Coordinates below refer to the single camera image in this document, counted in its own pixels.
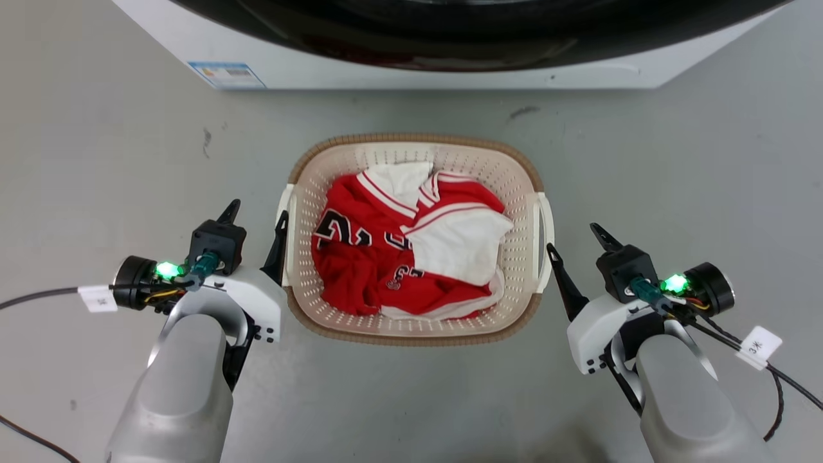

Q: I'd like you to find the white right cable tag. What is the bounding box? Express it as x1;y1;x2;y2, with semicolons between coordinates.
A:
734;325;784;371

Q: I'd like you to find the black round washer door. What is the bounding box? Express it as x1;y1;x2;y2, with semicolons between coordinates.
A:
168;0;793;72

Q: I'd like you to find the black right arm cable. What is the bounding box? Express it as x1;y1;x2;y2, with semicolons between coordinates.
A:
691;318;823;443

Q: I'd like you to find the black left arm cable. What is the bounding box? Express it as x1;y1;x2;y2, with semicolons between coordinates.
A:
0;287;81;311

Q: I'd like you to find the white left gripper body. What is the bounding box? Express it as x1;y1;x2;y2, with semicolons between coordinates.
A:
168;267;284;344

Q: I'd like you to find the white washing machine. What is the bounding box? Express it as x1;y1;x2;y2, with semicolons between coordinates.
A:
113;0;790;90

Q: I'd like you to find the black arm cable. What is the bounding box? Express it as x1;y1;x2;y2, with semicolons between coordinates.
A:
691;318;823;443
0;287;81;311

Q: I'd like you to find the white garment with red trim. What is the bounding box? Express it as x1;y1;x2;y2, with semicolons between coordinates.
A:
363;161;515;320

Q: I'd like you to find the thin black floor cable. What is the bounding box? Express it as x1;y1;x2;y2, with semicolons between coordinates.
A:
0;414;82;463

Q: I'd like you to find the red basketball jersey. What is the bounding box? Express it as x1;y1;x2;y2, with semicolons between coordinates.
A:
311;168;510;321

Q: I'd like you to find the white left cable tag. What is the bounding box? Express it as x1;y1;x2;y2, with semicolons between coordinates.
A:
77;284;119;314

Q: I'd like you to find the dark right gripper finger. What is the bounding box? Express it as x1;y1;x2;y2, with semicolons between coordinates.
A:
589;222;624;253
546;242;590;323

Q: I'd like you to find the blue white energy label sticker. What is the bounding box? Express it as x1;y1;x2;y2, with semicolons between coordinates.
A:
188;61;267;89

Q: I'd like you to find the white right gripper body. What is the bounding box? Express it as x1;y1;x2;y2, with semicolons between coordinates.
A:
566;293;645;376

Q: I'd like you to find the beige plastic laundry basket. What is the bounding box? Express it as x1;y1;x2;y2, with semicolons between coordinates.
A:
276;133;555;347

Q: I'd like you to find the white cable tag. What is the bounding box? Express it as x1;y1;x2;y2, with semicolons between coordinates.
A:
734;325;784;371
77;284;119;314

